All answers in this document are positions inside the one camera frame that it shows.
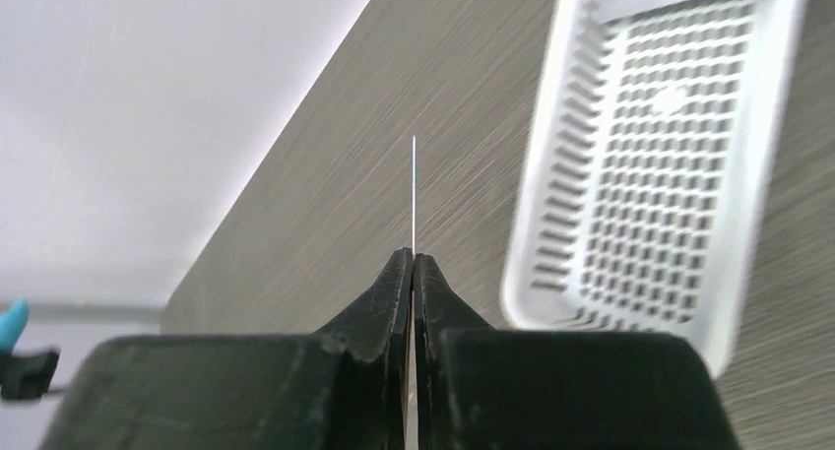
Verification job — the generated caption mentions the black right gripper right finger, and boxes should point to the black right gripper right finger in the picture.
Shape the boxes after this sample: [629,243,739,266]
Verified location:
[412,255,739,449]

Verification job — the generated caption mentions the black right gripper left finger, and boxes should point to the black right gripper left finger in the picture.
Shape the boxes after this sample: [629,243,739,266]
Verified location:
[41,248,414,449]

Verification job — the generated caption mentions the white perforated plastic basket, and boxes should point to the white perforated plastic basket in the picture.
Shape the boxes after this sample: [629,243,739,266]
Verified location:
[500,0,807,377]

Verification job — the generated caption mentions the blue microphone on black stand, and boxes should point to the blue microphone on black stand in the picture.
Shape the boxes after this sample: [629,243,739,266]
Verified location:
[1,299,64,403]

